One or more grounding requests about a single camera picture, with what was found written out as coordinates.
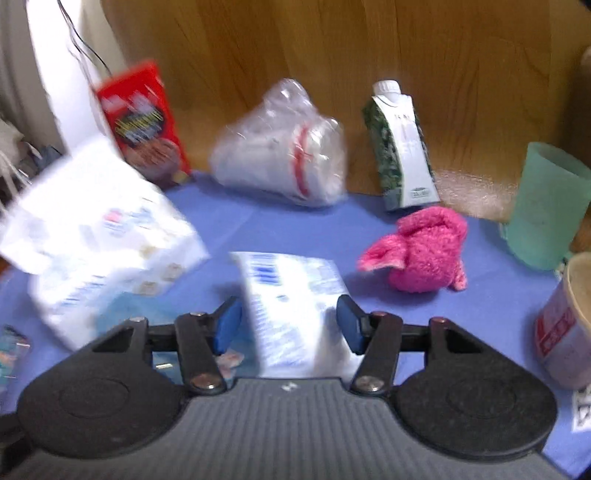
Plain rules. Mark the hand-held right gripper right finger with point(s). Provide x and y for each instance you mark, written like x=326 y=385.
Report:
x=349 y=323

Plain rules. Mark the large white tissue pack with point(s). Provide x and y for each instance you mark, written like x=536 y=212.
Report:
x=92 y=230

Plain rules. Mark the green white drink carton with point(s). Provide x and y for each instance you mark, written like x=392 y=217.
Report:
x=401 y=147

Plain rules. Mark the red snack box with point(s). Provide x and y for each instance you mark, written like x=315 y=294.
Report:
x=141 y=127

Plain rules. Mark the clear bag of plastic cups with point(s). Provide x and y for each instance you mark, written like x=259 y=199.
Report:
x=281 y=147

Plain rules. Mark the black white marker tag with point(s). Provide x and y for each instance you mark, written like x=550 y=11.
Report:
x=582 y=410

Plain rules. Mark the pink fluffy towel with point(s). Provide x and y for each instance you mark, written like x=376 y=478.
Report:
x=420 y=251

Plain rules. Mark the white plastic appliance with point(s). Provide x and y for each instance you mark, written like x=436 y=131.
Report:
x=60 y=69

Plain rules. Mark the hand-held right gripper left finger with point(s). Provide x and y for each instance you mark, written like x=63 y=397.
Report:
x=228 y=324

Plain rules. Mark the colourful small packet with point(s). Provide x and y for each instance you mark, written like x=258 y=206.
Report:
x=11 y=357

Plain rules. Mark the paper noodle bowl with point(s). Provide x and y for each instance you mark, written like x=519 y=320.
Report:
x=565 y=323

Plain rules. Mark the green plastic mug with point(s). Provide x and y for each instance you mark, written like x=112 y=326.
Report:
x=540 y=203

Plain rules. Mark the white blue-print tissue packet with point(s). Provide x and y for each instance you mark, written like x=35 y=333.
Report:
x=291 y=304

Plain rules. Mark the blue patterned tablecloth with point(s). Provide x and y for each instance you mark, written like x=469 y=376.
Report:
x=295 y=230

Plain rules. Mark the wooden panel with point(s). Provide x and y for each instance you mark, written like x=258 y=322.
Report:
x=323 y=46

